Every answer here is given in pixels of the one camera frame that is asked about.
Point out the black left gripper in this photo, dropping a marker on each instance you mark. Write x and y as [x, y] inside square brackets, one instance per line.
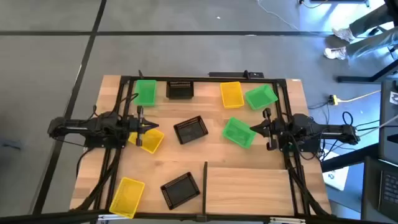
[136, 124]

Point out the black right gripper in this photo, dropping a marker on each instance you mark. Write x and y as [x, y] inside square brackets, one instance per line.
[273, 129]

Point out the yellow plastic basket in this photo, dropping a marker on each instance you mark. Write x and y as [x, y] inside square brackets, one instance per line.
[127, 197]
[232, 95]
[152, 141]

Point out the green plastic basket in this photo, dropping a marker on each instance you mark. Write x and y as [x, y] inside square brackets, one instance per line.
[237, 133]
[261, 97]
[145, 93]

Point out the black plastic basket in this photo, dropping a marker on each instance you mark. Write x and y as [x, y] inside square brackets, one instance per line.
[180, 91]
[180, 190]
[190, 130]

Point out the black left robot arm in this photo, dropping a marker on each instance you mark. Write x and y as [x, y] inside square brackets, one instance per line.
[77, 126]

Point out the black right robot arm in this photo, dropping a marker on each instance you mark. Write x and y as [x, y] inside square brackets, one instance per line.
[326, 132]

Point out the yellow power strip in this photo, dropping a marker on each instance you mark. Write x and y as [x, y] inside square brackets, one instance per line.
[333, 99]

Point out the white paper sheet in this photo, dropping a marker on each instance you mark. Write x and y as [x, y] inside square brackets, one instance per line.
[335, 179]

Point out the black desk leg bar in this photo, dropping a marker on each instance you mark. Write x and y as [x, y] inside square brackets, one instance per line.
[348, 158]

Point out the person's white shoe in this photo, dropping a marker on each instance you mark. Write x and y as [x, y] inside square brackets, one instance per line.
[343, 34]
[335, 53]

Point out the black desk foot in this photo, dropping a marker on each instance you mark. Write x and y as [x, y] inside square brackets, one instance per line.
[357, 79]

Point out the grey computer case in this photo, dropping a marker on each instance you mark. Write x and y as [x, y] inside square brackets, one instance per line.
[388, 133]

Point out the person's leg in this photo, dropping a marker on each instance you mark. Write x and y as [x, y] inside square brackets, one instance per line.
[367, 21]
[370, 43]

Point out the dark grey floor object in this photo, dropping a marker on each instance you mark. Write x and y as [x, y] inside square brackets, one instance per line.
[11, 144]

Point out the black laptop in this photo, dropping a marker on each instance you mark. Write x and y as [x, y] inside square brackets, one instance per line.
[388, 186]

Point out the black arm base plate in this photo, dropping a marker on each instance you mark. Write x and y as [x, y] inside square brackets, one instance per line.
[102, 143]
[311, 148]

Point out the small black frame clamp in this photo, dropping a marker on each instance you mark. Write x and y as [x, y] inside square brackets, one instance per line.
[140, 74]

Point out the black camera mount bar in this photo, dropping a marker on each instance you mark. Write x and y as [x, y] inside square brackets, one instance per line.
[230, 74]

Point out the black metal table frame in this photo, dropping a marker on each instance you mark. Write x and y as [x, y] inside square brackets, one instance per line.
[217, 79]

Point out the silver aluminium bracket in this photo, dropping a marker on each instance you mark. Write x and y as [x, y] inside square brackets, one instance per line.
[287, 220]
[115, 217]

